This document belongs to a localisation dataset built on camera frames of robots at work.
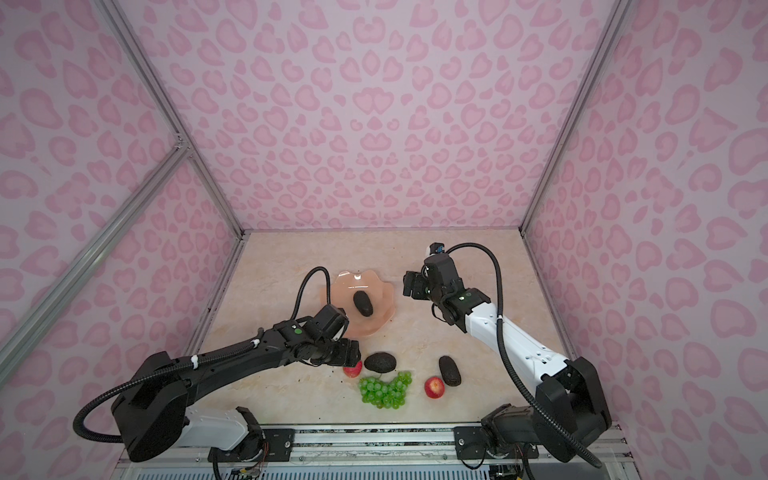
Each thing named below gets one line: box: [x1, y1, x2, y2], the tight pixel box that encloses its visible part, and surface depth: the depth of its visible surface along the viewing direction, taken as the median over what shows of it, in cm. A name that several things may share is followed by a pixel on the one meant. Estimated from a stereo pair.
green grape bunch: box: [358, 372, 413, 409], surface depth 80 cm
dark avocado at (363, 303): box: [353, 290, 374, 317], surface depth 97 cm
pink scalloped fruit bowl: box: [332, 270, 395, 337], surface depth 101 cm
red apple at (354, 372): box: [343, 360, 363, 378], surface depth 84 cm
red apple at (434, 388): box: [424, 376, 446, 400], surface depth 80 cm
